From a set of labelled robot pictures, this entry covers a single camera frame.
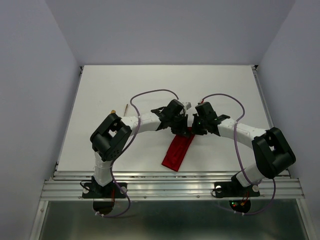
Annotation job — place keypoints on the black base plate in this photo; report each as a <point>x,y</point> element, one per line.
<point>115,191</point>
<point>230,189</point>

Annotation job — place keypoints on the aluminium mounting rail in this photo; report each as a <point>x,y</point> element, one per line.
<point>141,186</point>

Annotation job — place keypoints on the red cloth napkin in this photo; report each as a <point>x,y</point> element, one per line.
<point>177,151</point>

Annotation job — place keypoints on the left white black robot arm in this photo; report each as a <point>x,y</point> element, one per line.
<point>109,140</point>

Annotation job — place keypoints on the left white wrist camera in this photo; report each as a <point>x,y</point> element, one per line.
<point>187,105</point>

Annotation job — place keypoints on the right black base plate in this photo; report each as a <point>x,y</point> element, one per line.
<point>230,189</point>

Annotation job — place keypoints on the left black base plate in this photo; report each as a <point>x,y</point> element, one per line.
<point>115,191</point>

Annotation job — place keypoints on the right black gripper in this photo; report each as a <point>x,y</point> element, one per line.
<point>195,130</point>

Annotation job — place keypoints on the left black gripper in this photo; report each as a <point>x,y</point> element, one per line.
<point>183,129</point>

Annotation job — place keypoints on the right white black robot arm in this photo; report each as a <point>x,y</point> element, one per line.
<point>271,150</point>

